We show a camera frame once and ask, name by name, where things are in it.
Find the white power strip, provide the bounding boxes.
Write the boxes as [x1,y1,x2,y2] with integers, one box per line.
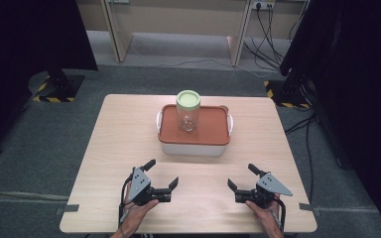
[251,0,277,11]

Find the person's right hand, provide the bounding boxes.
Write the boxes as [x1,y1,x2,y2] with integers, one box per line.
[244,193,285,238]

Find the white storage box orange lid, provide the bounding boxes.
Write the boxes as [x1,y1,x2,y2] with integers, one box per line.
[155,103,234,158]

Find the black stand base hazard tape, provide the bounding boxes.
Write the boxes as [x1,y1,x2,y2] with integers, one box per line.
[28,67,85,103]
[263,73,313,110]

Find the black curtain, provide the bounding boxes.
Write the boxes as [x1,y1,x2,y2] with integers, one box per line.
[0,0,99,160]
[279,0,381,238]

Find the black floor cables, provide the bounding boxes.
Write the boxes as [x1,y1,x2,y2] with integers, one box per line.
[284,112,316,203]

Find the glass jar with green lid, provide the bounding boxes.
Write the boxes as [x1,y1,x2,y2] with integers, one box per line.
[175,89,201,134]

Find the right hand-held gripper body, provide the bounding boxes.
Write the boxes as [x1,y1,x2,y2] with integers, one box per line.
[235,171,294,209]

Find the light wooden desk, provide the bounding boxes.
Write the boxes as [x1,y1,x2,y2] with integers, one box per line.
[99,0,254,67]

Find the person's left hand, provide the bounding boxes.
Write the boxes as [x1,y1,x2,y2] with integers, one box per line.
[110,184,160,238]

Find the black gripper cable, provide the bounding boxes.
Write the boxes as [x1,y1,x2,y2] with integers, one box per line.
[117,174,134,230]
[273,194,288,233]

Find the bundle of black cables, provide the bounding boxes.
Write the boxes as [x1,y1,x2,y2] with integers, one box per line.
[242,6,310,72]

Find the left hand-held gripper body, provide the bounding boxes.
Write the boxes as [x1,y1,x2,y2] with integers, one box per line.
[127,167,174,207]

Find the thin grey floor cable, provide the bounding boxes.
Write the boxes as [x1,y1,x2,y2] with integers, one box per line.
[128,46,273,79]

